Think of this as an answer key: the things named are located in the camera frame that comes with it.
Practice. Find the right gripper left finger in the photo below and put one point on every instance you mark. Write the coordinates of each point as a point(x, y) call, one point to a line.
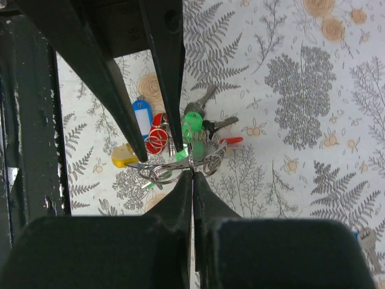
point(147, 251)

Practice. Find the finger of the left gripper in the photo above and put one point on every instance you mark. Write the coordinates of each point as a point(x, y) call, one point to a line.
point(163, 23)
point(69, 28)

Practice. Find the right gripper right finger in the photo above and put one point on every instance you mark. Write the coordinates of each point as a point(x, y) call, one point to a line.
point(236, 252)

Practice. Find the blue tag key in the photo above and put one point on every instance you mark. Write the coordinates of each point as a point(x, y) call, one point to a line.
point(367, 239)

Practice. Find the green tag key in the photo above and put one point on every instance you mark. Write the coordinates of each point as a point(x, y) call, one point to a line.
point(192, 133)

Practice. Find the yellow key tag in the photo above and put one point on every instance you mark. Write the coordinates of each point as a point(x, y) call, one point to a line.
point(123, 155)

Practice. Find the red key tag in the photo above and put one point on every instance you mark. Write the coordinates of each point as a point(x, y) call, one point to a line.
point(157, 138)

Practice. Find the blue key tag on ring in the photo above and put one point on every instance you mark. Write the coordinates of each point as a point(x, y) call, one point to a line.
point(143, 116)

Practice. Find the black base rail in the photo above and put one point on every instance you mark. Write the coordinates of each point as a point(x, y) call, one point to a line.
point(33, 178)

